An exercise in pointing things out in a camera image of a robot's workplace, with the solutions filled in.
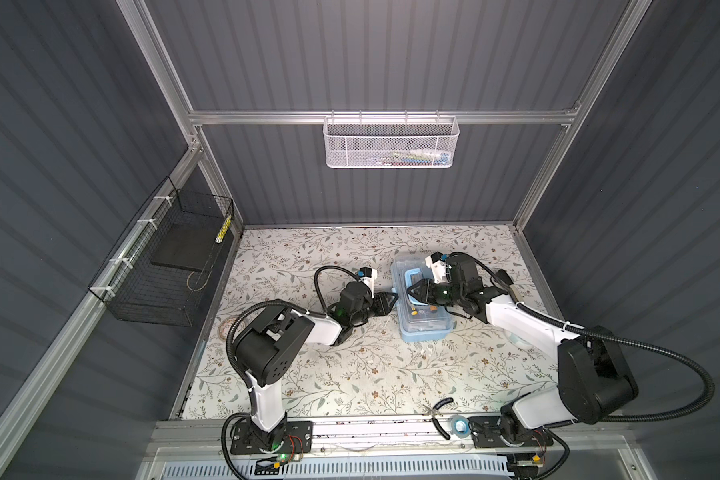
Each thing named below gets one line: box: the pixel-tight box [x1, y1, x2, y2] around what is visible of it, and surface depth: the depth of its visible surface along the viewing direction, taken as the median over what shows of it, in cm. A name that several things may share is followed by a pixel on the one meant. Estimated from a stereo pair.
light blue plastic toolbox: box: [391, 258, 454, 343], surface depth 88 cm
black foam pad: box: [151, 224, 223, 272], surface depth 77 cm
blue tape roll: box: [450, 414, 471, 439], surface depth 75 cm
